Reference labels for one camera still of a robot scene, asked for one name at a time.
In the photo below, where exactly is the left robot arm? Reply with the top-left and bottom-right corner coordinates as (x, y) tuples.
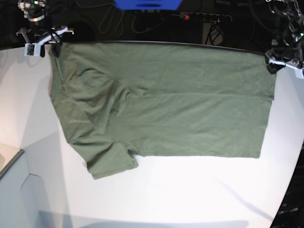
(265, 0), (304, 79)

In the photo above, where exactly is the black power strip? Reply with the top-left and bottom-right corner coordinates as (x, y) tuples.
(179, 12), (233, 23)

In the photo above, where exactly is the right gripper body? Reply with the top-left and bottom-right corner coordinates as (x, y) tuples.
(28, 15), (53, 37)

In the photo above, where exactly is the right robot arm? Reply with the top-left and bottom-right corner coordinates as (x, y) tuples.
(16, 0), (67, 57)

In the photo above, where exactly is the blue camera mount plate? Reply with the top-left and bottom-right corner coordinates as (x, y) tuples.
(114, 0), (182, 10)

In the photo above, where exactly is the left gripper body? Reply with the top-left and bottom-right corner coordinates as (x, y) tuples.
(267, 42), (303, 64)

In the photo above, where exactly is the green t-shirt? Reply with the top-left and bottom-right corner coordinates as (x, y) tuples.
(49, 43), (276, 179)

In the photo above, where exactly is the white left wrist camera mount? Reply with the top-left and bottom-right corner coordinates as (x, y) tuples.
(265, 50), (304, 80)

